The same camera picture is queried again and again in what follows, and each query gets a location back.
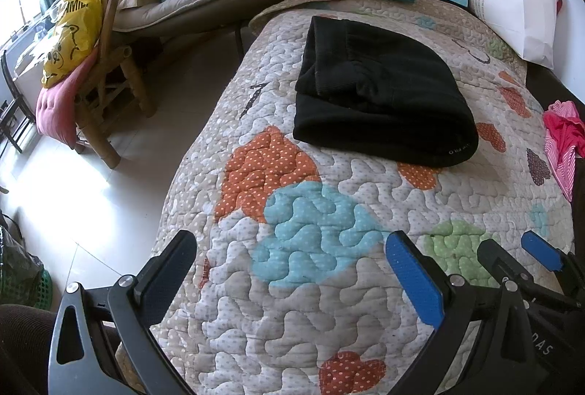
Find black pants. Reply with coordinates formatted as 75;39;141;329
292;15;480;168

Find yellow plastic bag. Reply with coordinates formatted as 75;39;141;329
41;0;102;89

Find wooden chair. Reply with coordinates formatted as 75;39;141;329
68;0;154;170

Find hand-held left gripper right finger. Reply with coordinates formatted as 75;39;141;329
385;231;549;395

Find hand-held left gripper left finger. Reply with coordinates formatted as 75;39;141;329
48;229;198;395

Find person's brown trouser leg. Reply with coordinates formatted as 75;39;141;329
0;304;122;395

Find pink striped cloth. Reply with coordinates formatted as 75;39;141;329
542;100;585;203

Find dark plastic bag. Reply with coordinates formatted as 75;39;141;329
0;212;44;307

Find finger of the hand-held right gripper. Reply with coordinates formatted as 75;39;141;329
521;231;585;302
478;239;572;309

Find patchwork quilted blanket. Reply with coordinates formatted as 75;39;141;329
114;0;575;395

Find pink cushion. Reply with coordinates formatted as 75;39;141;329
35;52;99;149

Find green plastic basket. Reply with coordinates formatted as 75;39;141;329
0;265;52;310

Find white paper bag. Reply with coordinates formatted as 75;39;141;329
432;0;563;69

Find black metal frame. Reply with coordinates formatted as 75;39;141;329
0;50;37;153

